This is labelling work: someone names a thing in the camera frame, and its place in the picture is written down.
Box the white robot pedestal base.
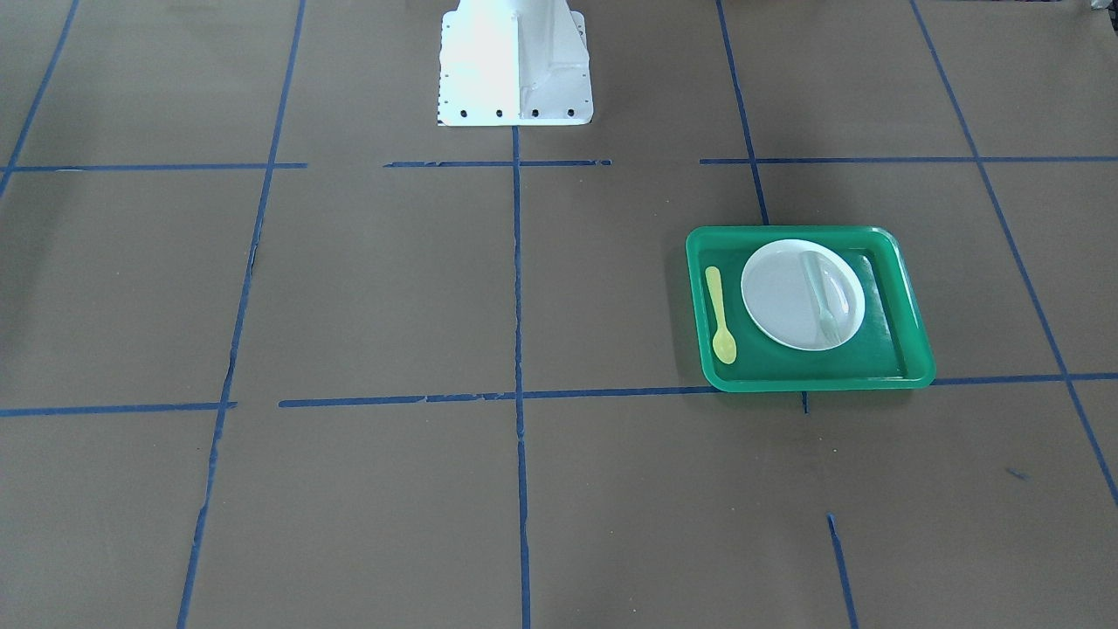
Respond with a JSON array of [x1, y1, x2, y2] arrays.
[[437, 1, 595, 128]]

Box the green plastic tray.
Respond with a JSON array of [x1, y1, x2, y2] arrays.
[[686, 225, 935, 393]]

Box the white round plate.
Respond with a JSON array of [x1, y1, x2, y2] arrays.
[[740, 238, 866, 353]]

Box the yellow plastic spoon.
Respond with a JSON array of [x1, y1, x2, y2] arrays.
[[704, 266, 737, 365]]

